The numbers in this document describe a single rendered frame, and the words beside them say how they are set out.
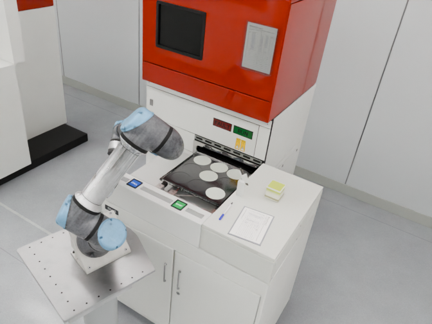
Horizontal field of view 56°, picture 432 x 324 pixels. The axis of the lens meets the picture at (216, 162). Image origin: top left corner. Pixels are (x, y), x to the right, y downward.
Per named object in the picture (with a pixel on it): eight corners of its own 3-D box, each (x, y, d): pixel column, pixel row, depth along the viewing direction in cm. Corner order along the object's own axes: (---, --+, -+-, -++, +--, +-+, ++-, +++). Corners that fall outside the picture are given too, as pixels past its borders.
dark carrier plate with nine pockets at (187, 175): (198, 152, 236) (198, 151, 236) (251, 173, 223) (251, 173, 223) (162, 179, 211) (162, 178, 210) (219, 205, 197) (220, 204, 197)
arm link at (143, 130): (83, 247, 148) (175, 131, 142) (47, 227, 143) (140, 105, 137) (87, 231, 160) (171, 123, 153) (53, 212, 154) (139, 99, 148)
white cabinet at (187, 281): (166, 242, 297) (170, 147, 253) (287, 307, 260) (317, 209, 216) (103, 302, 249) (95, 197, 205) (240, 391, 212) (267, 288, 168)
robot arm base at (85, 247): (84, 263, 164) (91, 262, 156) (71, 229, 164) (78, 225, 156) (117, 249, 173) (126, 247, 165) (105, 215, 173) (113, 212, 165)
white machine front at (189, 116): (148, 135, 262) (149, 76, 240) (261, 182, 231) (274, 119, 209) (145, 137, 260) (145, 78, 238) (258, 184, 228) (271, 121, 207)
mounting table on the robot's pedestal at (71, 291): (67, 342, 152) (63, 321, 145) (20, 270, 178) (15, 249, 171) (164, 284, 180) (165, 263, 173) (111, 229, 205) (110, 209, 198)
